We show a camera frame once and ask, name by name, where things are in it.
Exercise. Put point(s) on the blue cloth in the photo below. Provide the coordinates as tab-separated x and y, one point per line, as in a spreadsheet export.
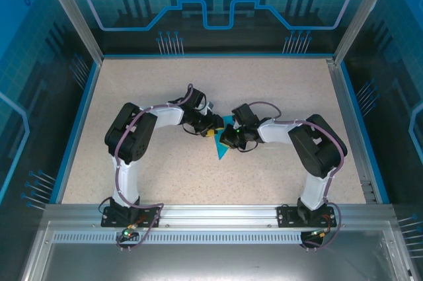
220	148

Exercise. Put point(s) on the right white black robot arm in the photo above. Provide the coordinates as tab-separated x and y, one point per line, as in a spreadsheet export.
314	188

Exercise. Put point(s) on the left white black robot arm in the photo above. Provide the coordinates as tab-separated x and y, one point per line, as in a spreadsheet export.
127	178

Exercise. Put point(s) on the grey metal tray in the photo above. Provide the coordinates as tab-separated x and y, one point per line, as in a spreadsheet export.
215	261

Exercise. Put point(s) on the long aluminium mounting rail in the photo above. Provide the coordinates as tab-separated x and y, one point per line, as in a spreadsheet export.
215	215

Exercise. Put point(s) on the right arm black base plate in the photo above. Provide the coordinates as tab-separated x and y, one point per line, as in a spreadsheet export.
287	218

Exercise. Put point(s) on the aluminium side rail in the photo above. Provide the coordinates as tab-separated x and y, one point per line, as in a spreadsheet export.
350	129

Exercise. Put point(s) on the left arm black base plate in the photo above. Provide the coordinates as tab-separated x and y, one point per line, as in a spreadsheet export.
112	219

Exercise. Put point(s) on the aluminium frame post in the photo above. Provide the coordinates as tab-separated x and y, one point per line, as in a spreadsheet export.
361	13
73	13

